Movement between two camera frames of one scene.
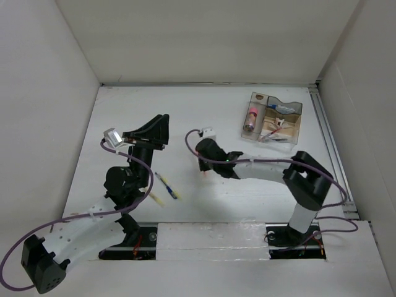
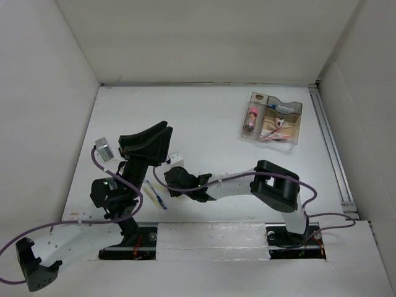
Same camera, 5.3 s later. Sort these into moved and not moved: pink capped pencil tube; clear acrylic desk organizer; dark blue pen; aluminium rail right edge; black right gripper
Moved: black right gripper; dark blue pen
Not moved: pink capped pencil tube; clear acrylic desk organizer; aluminium rail right edge
